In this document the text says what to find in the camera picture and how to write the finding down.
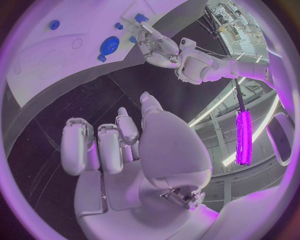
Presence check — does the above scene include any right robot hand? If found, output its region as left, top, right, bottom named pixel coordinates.
left=60, top=91, right=220, bottom=240

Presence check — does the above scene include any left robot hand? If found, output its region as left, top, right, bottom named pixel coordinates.
left=136, top=21, right=182, bottom=69

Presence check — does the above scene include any white task board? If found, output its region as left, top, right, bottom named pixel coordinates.
left=5, top=0, right=197, bottom=109

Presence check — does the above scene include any blue block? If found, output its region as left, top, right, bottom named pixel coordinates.
left=133, top=13, right=149, bottom=24

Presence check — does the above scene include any blue gear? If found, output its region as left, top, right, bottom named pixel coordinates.
left=99, top=35, right=121, bottom=57

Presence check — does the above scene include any glowing light bar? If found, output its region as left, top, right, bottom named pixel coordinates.
left=234, top=110, right=254, bottom=166

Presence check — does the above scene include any blue round plug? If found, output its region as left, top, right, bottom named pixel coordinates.
left=48, top=19, right=61, bottom=31

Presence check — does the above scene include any white cable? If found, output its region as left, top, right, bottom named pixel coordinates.
left=194, top=45, right=238, bottom=58

